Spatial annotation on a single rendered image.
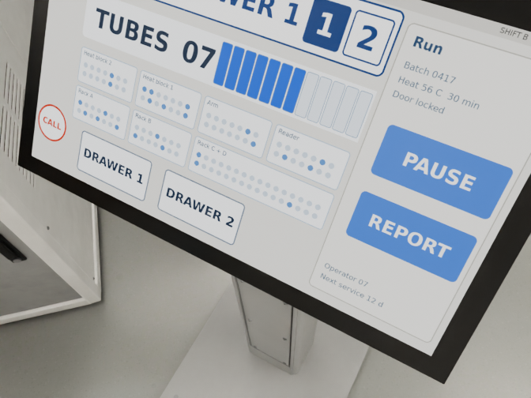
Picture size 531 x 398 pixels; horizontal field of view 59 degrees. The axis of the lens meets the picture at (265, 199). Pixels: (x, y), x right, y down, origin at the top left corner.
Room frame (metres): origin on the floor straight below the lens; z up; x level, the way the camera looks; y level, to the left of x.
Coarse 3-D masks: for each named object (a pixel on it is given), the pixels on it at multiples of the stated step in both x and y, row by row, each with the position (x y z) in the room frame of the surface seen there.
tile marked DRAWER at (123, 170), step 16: (80, 144) 0.33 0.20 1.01; (96, 144) 0.32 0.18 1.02; (112, 144) 0.32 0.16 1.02; (80, 160) 0.32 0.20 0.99; (96, 160) 0.31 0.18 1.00; (112, 160) 0.31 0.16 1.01; (128, 160) 0.30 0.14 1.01; (144, 160) 0.29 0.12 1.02; (96, 176) 0.30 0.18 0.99; (112, 176) 0.29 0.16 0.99; (128, 176) 0.29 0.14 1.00; (144, 176) 0.28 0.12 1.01; (128, 192) 0.28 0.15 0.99; (144, 192) 0.27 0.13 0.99
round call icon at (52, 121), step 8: (40, 104) 0.37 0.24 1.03; (48, 104) 0.37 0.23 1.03; (40, 112) 0.37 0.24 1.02; (48, 112) 0.37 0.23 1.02; (56, 112) 0.36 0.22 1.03; (64, 112) 0.36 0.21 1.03; (40, 120) 0.36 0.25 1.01; (48, 120) 0.36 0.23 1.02; (56, 120) 0.36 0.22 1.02; (64, 120) 0.35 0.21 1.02; (40, 128) 0.36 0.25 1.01; (48, 128) 0.35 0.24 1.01; (56, 128) 0.35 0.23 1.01; (64, 128) 0.35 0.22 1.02; (40, 136) 0.35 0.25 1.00; (48, 136) 0.35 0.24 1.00; (56, 136) 0.35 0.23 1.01; (64, 136) 0.34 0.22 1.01; (56, 144) 0.34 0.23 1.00; (64, 144) 0.34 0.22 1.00
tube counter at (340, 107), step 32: (192, 32) 0.36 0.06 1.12; (192, 64) 0.34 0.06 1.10; (224, 64) 0.33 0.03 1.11; (256, 64) 0.32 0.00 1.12; (288, 64) 0.31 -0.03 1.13; (256, 96) 0.30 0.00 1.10; (288, 96) 0.29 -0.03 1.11; (320, 96) 0.28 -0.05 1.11; (352, 96) 0.27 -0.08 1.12; (352, 128) 0.25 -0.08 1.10
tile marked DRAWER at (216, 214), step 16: (176, 176) 0.27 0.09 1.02; (160, 192) 0.27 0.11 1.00; (176, 192) 0.26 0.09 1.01; (192, 192) 0.26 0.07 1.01; (208, 192) 0.25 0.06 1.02; (160, 208) 0.25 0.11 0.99; (176, 208) 0.25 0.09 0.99; (192, 208) 0.24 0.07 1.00; (208, 208) 0.24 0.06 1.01; (224, 208) 0.23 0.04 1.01; (240, 208) 0.23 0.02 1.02; (192, 224) 0.23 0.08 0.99; (208, 224) 0.23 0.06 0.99; (224, 224) 0.22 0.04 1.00; (240, 224) 0.22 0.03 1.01; (224, 240) 0.21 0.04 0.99
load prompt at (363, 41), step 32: (160, 0) 0.39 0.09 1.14; (192, 0) 0.37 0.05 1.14; (224, 0) 0.36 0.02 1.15; (256, 0) 0.35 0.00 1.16; (288, 0) 0.34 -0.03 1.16; (320, 0) 0.33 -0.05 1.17; (352, 0) 0.32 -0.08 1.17; (256, 32) 0.33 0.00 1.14; (288, 32) 0.32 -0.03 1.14; (320, 32) 0.31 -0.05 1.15; (352, 32) 0.30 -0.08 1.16; (384, 32) 0.30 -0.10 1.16; (352, 64) 0.29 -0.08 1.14; (384, 64) 0.28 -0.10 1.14
